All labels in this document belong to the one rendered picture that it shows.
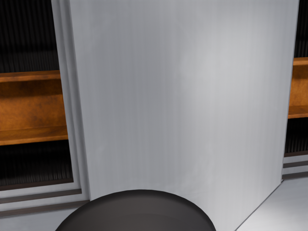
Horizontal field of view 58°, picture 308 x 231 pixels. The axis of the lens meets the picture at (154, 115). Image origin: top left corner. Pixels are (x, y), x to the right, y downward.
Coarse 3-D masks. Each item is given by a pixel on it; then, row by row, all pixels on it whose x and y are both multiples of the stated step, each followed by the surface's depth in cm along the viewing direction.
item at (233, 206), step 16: (208, 192) 26; (224, 192) 26; (240, 192) 26; (256, 192) 27; (208, 208) 26; (224, 208) 26; (240, 208) 27; (256, 208) 27; (224, 224) 27; (240, 224) 27
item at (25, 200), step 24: (72, 48) 21; (72, 72) 22; (72, 96) 22; (72, 120) 23; (72, 144) 24; (72, 168) 25; (288, 168) 28; (0, 192) 24; (24, 192) 24; (48, 192) 25; (72, 192) 25; (0, 216) 23
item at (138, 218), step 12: (120, 216) 6; (132, 216) 6; (144, 216) 6; (156, 216) 6; (168, 216) 6; (96, 228) 6; (108, 228) 6; (120, 228) 6; (132, 228) 6; (144, 228) 6; (156, 228) 6; (168, 228) 6; (180, 228) 6; (192, 228) 6
